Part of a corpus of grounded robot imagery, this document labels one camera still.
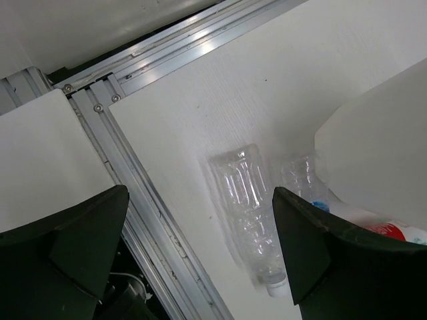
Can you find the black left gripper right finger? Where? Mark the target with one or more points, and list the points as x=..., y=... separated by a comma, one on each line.
x=338, y=270

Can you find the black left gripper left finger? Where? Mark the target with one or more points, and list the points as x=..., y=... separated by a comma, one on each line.
x=58, y=266

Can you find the clear bottle red label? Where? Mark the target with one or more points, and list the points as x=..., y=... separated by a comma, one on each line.
x=376, y=223

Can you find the clear bottle blue label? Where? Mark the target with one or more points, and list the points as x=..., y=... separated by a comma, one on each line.
x=305, y=176

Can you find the clear bottle white cap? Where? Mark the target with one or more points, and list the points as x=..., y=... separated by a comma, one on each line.
x=246, y=194

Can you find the white octagonal plastic bin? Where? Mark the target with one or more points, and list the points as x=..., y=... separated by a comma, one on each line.
x=375, y=148

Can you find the aluminium table frame rail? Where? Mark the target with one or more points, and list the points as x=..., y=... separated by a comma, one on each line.
x=155, y=132

